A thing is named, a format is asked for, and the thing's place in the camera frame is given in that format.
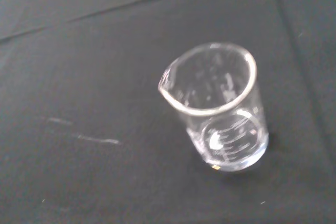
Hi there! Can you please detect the black cloth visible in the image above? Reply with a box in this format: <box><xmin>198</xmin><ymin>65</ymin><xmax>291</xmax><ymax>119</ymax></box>
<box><xmin>0</xmin><ymin>0</ymin><xmax>336</xmax><ymax>224</ymax></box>

